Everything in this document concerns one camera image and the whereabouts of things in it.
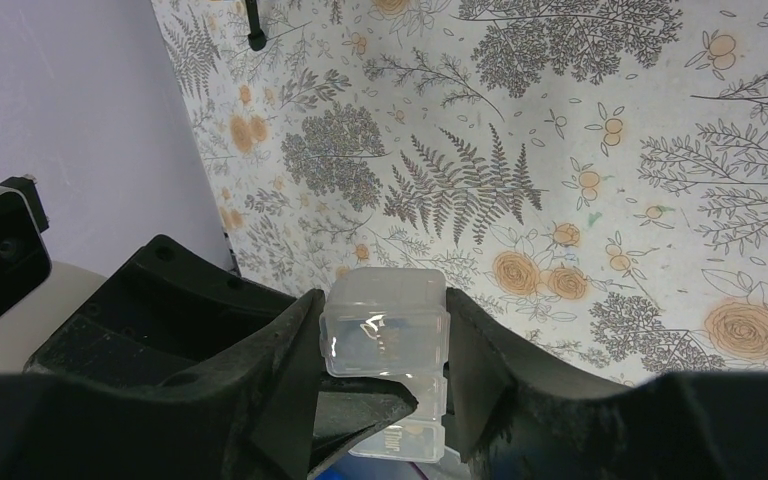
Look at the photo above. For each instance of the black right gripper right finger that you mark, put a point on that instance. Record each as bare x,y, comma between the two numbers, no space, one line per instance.
522,413

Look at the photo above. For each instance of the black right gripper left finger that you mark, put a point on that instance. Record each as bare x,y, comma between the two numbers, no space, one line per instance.
246,413

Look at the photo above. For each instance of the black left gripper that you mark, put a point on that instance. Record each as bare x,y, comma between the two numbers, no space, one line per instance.
164,310

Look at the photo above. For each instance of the clear plastic pill organizer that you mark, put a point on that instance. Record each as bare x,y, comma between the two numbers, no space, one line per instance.
393,323

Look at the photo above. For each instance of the floral patterned table mat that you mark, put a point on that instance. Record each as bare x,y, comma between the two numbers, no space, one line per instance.
594,174

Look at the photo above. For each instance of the black tripod microphone stand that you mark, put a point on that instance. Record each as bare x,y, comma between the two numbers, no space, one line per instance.
256,37

